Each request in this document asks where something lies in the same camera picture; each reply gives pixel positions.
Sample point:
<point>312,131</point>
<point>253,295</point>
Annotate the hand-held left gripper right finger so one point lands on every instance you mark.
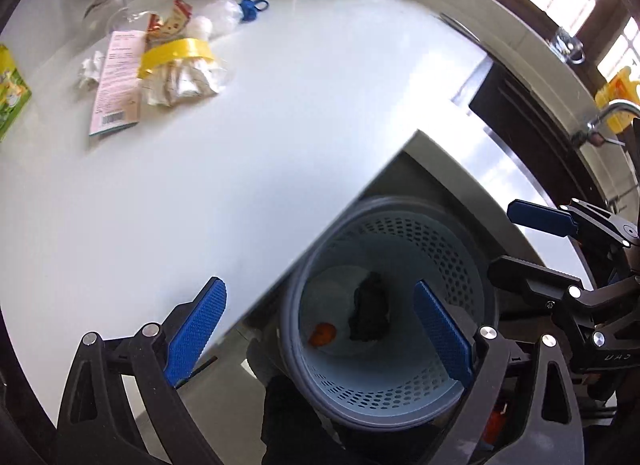
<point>442,330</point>

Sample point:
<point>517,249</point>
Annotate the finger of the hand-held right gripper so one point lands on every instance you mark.
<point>530,275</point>
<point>540,217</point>

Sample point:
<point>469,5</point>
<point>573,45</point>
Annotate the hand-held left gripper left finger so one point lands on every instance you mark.
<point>197,330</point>

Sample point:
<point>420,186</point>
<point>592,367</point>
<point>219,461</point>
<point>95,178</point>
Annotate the blue perforated plastic bin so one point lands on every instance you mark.
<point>400,380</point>

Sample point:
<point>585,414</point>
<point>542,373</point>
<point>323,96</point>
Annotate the white tissue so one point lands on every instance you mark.
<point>90,70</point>

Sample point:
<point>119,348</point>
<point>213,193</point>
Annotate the red snack wrapper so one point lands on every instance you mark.
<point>172,22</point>

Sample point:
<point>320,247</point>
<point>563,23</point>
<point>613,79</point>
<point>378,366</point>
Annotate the black crumpled wrapper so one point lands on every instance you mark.
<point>370,307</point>

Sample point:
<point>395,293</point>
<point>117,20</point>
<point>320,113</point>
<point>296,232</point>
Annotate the dark sink basin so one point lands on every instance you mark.
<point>530,115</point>

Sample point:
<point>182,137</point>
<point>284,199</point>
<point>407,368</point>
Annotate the orange peel piece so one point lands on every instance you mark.
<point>322,335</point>

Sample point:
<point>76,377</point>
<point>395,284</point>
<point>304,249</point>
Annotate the steel faucet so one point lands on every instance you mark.
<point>607,112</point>

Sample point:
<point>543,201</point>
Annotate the dark cloth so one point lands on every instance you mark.
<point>285,425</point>

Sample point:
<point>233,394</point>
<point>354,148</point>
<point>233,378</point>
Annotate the yellow plastic item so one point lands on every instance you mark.
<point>622,90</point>

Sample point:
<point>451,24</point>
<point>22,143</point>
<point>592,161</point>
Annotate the glass cup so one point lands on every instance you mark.
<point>570,45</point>

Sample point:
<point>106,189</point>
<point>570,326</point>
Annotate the clear bag with yellow band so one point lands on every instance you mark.
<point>185,77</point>

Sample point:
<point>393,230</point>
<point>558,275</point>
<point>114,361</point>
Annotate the pink paper package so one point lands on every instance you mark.
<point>117,85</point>

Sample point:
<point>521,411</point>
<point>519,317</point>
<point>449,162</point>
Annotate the green seasoning packet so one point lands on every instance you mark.
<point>10,90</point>

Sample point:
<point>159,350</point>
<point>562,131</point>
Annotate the clear plastic cup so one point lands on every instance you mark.
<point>122,20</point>

